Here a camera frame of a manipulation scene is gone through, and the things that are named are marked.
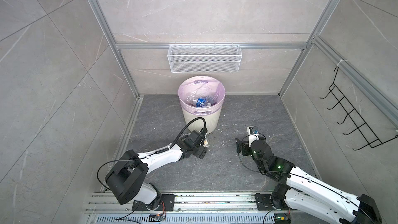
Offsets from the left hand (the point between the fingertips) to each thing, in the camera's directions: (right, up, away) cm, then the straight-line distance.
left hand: (199, 142), depth 88 cm
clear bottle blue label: (+8, +25, +2) cm, 26 cm away
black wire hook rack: (+68, +10, -28) cm, 74 cm away
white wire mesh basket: (+3, +53, +12) cm, 54 cm away
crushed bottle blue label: (0, +24, +2) cm, 24 cm away
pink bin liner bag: (+1, +33, +7) cm, 34 cm away
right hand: (+24, +5, -9) cm, 26 cm away
